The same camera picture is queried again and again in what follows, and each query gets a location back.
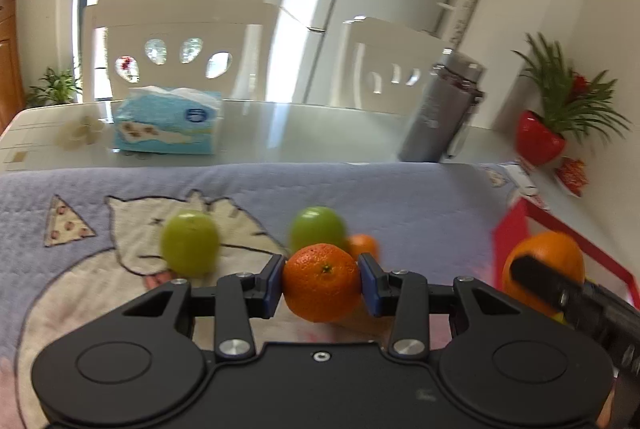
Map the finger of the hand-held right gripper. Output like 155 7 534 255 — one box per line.
510 254 583 311

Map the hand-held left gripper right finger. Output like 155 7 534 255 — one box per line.
356 252 531 360

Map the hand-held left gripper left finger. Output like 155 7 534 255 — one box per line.
120 254 287 362

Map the large orange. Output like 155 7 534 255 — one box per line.
501 230 586 322

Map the tangerine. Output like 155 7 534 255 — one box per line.
347 234 381 262
282 243 362 323

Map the red cardboard box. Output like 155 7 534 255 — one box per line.
492 198 640 310

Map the green jujube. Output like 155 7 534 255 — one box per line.
160 210 221 279
289 206 348 256

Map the white red small carton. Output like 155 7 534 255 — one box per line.
506 162 545 210

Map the green plant in red pot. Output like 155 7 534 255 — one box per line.
512 32 632 167

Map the cartoon cat printed blanket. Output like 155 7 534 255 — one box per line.
0 162 551 429

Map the grey thermos bottle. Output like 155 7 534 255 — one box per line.
397 49 486 164

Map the blue tissue pack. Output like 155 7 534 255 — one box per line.
112 86 224 156

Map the white chair with paw cutouts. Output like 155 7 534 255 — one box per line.
80 0 278 102
330 16 451 116

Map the green potted plant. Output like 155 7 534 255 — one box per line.
25 66 83 108

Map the wooden sideboard cabinet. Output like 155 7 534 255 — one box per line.
0 0 26 132

